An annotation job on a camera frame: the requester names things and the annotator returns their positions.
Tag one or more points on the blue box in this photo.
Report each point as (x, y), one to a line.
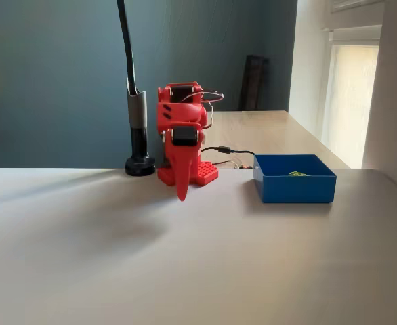
(296, 189)

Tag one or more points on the black gooseneck camera stand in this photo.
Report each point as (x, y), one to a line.
(137, 111)

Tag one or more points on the light wooden table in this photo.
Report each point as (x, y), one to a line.
(269, 132)

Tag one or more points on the red robot arm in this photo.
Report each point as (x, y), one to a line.
(181, 110)

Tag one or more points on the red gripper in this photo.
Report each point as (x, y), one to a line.
(183, 137)

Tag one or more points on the small controller board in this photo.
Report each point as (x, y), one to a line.
(244, 166)

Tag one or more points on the window with white blind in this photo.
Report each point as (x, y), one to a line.
(351, 101)

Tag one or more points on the dark wooden plank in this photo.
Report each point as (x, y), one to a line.
(254, 84)

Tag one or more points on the green lego brick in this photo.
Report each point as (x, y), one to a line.
(297, 173)

